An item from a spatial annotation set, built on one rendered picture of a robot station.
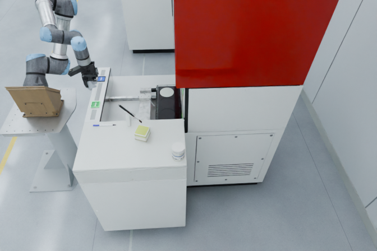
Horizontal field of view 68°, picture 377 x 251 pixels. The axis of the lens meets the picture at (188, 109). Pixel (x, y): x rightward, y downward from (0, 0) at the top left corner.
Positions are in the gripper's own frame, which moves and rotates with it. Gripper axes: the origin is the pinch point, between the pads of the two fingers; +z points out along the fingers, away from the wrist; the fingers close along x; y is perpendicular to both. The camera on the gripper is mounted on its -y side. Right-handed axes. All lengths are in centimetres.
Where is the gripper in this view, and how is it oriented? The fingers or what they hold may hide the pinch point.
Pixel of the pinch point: (89, 88)
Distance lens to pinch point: 186.1
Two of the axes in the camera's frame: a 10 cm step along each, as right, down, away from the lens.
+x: -0.6, -7.3, 6.8
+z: -0.2, 6.8, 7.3
